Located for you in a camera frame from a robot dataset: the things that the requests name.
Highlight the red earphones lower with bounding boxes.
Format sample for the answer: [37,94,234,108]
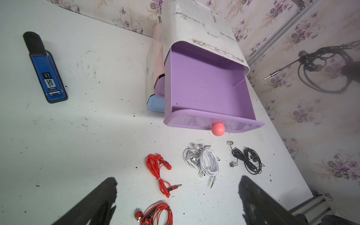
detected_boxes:
[134,202,173,225]

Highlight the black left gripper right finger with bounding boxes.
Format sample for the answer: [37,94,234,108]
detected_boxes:
[239,176,298,225]

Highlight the white drawer cabinet shell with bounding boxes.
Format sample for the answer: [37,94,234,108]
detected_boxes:
[146,1,250,104]

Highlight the white earphones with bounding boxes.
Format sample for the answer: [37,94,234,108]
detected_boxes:
[182,141,220,188]

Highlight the purple top drawer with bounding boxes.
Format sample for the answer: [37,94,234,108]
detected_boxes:
[164,44,264,133]

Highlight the purple middle drawer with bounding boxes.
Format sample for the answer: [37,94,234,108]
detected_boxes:
[154,74,165,98]

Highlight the red earphones upper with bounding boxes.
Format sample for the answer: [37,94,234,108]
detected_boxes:
[146,154,182,198]

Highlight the purple drawer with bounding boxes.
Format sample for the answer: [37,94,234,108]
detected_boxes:
[154,74,165,98]
[164,44,264,133]

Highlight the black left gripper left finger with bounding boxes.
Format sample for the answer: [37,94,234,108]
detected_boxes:
[58,177,117,225]

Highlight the blue bottom drawer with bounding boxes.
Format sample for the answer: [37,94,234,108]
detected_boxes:
[147,94,165,113]

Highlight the pink top drawer knob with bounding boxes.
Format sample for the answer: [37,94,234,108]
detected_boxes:
[211,123,226,137]

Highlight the blue black stapler box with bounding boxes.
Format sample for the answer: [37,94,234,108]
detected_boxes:
[23,31,68,104]

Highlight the red earphones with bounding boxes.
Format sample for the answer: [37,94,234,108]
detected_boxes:
[134,202,173,225]
[146,154,182,198]

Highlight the black earphones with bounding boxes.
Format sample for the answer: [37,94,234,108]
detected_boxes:
[264,40,360,94]
[226,141,265,175]

